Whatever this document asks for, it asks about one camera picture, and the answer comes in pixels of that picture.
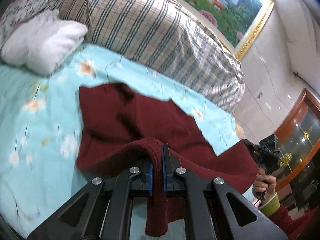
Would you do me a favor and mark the white folded towel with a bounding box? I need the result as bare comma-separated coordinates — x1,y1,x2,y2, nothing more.
1,9,88,76

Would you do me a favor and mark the beige plaid quilt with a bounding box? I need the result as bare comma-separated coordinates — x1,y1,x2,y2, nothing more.
56,0,245,113

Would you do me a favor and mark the light blue floral bedsheet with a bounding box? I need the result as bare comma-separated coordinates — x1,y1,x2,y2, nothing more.
1,43,258,238

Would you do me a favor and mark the gold framed landscape painting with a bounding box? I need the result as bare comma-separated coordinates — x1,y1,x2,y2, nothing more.
178,0,274,60

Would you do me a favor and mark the wooden glass cabinet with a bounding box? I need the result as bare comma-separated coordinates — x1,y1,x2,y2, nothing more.
273,89,319,210

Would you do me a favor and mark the person's right forearm sleeve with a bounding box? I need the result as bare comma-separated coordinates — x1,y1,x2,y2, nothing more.
258,194,319,239

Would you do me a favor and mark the person's right hand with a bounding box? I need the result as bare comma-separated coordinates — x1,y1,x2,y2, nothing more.
252,168,277,205

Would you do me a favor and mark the dark red knit sweater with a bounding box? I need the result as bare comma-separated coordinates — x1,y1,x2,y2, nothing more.
76,83,258,237

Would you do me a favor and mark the red floral pillow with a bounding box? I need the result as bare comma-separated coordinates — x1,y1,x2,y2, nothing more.
1,0,57,45

